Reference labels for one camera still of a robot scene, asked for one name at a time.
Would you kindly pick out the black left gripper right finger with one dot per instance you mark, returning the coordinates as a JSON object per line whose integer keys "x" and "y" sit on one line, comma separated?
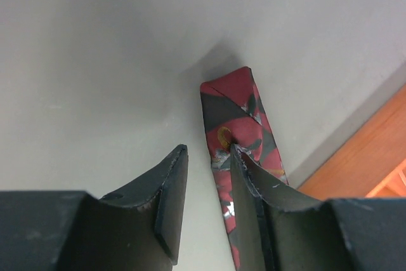
{"x": 279, "y": 228}

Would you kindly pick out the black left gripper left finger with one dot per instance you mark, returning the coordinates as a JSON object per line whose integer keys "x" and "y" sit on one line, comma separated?
{"x": 136, "y": 227}

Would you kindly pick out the red patterned necktie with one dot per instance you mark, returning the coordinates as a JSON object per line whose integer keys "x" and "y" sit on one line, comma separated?
{"x": 233, "y": 113}

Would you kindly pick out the orange wooden compartment tray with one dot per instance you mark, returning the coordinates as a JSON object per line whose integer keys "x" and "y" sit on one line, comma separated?
{"x": 371, "y": 163}

